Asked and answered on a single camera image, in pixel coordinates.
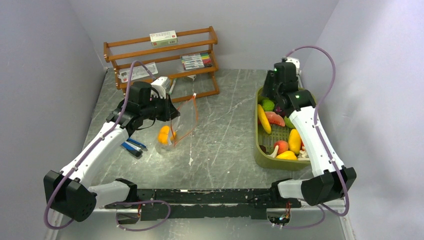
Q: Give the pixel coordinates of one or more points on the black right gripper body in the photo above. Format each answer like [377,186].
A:
[278,92]

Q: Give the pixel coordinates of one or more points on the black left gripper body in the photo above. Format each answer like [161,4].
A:
[157,108]

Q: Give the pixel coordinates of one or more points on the purple toy onion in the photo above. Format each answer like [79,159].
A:
[278,110]

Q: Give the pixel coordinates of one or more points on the green toy lime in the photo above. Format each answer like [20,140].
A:
[267,105]

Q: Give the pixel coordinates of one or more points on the clear zip bag orange zipper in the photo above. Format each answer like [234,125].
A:
[183,125]

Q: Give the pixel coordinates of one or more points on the orange toy bell pepper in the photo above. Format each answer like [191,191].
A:
[166,135]

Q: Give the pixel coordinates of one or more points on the yellow toy banana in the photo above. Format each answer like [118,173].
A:
[263,119]

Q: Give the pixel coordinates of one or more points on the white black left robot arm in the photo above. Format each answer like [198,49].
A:
[70,190]

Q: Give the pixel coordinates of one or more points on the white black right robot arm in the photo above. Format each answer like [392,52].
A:
[331,179]

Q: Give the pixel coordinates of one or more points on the pink toy watermelon slice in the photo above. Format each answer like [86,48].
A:
[275,119]

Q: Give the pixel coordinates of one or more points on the green capped white marker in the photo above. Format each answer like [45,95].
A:
[172,86]

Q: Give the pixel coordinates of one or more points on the olive green plastic bin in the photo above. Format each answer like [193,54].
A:
[264,145]

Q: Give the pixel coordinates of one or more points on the yellow toy lemon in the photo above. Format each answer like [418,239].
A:
[294,141]

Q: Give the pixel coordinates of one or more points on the blue black stapler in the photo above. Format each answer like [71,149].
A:
[135,148]

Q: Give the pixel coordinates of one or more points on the red orange toy peach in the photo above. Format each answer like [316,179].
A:
[282,145]

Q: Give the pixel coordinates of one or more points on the wooden three-tier shelf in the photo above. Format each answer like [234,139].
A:
[167,59]

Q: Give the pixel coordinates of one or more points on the yellow toy mango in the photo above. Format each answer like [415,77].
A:
[287,155]

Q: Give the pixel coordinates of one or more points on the white toy mushroom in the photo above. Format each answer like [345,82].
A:
[274,153]

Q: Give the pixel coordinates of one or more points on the coloured marker pen pack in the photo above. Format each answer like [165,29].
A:
[196,61]

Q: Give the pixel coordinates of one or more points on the green white box top shelf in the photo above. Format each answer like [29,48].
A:
[162,39]

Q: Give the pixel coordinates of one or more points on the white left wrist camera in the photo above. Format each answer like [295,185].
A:
[160,87]

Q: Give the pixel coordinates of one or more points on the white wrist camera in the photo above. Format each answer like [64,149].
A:
[160,87]
[294,61]

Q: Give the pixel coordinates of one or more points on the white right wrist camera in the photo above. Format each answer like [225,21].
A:
[294,61]

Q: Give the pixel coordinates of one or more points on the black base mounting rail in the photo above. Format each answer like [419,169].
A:
[155,204]

